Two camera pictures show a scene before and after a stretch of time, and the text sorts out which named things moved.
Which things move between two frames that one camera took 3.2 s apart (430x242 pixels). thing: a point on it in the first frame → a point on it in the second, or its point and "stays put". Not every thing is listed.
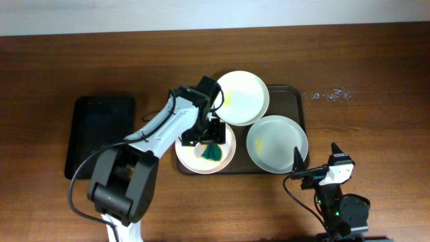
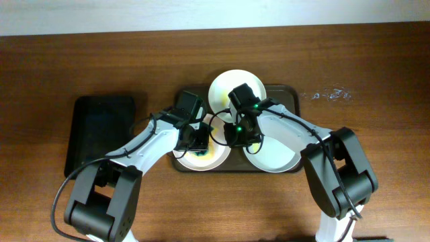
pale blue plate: (271, 142) stays put
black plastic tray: (97, 120) stays put
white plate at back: (246, 98) stays put
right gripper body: (312, 181) → (237, 135)
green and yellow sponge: (212, 152) → (201, 153)
